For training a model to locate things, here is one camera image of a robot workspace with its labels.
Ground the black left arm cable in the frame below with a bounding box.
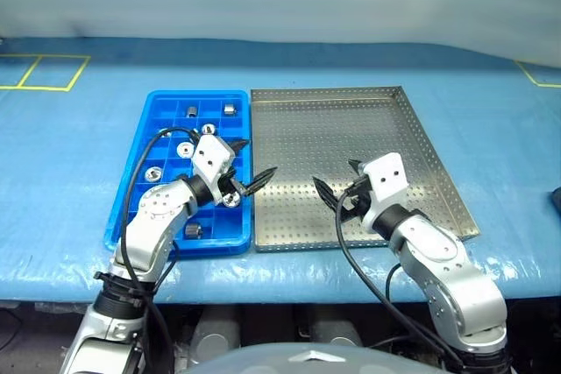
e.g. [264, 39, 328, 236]
[120, 127, 201, 374]

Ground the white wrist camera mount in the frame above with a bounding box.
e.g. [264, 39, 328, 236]
[191, 134, 235, 205]
[359, 152, 409, 231]

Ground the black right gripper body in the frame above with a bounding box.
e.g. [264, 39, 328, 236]
[336, 175, 374, 223]

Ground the grey robot torso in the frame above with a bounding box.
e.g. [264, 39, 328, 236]
[183, 341, 444, 374]

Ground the blue compartment tray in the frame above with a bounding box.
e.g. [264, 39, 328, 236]
[103, 89, 254, 258]

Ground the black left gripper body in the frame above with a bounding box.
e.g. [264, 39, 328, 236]
[217, 166, 252, 198]

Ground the blue plastic table cover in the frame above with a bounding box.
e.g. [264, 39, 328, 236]
[0, 36, 561, 305]

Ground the grey rounded shape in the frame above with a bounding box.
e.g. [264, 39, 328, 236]
[302, 306, 363, 347]
[192, 306, 242, 360]

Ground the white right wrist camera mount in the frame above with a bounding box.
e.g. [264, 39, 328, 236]
[359, 152, 409, 231]

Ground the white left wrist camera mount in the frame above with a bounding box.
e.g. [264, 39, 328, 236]
[191, 134, 235, 205]

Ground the perforated steel tray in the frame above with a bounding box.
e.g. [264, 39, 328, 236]
[249, 84, 481, 254]

